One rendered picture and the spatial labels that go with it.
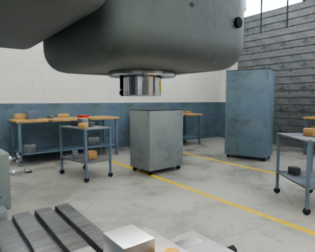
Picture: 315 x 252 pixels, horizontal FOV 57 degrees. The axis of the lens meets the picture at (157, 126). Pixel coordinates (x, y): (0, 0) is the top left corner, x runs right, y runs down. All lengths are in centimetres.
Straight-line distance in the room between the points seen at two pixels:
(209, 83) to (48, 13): 971
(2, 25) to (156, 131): 464
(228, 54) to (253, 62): 910
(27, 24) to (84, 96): 710
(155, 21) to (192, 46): 5
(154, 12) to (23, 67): 676
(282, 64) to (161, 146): 498
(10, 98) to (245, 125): 500
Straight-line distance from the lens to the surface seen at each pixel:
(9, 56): 698
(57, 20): 27
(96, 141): 689
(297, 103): 862
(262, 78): 634
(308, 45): 862
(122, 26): 26
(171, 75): 36
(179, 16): 29
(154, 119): 484
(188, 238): 62
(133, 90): 35
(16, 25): 30
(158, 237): 53
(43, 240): 81
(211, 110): 1000
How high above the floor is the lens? 128
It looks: 5 degrees down
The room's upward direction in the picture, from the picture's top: straight up
